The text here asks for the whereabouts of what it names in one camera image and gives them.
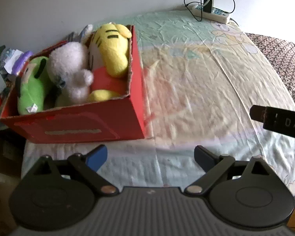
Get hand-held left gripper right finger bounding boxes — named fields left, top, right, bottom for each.
left=184, top=146, right=273, bottom=195

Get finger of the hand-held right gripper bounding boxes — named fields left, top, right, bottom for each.
left=250, top=104, right=267, bottom=129

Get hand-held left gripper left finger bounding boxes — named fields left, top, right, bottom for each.
left=32, top=145, right=120, bottom=197

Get red cardboard box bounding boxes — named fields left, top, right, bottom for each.
left=0, top=25, right=147, bottom=144

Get green plush toy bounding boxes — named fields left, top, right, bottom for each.
left=16, top=56, right=53, bottom=115

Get white plush rabbit plaid ears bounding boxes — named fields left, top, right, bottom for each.
left=47, top=31, right=95, bottom=105

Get yellow plush tiger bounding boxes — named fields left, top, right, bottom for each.
left=87, top=23, right=133, bottom=102

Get brown patterned blanket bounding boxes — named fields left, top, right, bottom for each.
left=244, top=32, right=295, bottom=113

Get bear print bedsheet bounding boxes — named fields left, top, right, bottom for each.
left=21, top=10, right=295, bottom=202

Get white power strip with charger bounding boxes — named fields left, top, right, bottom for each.
left=184, top=0, right=236, bottom=22

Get black power adapter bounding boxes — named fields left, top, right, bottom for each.
left=203, top=0, right=215, bottom=13

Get purple packet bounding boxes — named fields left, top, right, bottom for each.
left=11, top=51, right=34, bottom=76

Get pile of assorted clutter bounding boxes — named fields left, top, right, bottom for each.
left=0, top=39, right=22, bottom=131

